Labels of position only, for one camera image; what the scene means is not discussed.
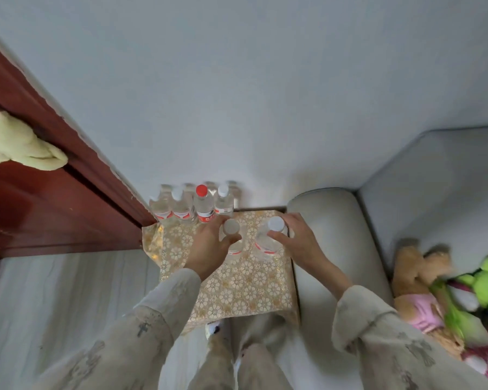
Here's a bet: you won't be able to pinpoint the brown teddy bear pink dress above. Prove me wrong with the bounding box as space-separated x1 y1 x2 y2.
391 239 467 360

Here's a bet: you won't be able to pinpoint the grey sofa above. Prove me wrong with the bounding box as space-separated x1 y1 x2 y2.
277 126 488 390

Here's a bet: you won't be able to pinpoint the person's right forearm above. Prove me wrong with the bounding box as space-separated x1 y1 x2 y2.
307 258 488 390

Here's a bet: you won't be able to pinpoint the pale yellow plush toy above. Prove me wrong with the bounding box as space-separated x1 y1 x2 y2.
0 110 69 172

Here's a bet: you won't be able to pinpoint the white slipper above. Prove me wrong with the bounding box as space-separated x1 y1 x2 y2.
204 320 224 342

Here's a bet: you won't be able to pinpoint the white capped clear bottle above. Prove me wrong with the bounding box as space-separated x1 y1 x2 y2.
254 216 290 259
221 218 245 257

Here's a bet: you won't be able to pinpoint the row of plastic water bottles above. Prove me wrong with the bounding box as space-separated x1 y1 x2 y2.
148 180 243 225

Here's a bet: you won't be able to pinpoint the person's legs in beige trousers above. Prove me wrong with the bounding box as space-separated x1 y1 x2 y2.
186 314 295 390

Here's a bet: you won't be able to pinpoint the person's left hand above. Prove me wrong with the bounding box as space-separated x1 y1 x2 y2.
184 215 243 282

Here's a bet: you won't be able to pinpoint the gold floral tablecloth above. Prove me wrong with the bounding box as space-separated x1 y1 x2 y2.
142 210 301 333

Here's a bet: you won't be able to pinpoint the red-brown wooden door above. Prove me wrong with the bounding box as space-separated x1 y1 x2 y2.
0 30 158 263

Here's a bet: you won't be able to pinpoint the person's right hand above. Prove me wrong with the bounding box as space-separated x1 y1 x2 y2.
266 212 336 277

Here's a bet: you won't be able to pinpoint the pink white plush toy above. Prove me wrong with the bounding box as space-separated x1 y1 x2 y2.
460 328 488 385

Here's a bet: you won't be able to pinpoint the person's left forearm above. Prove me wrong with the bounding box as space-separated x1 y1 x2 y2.
32 268 203 390

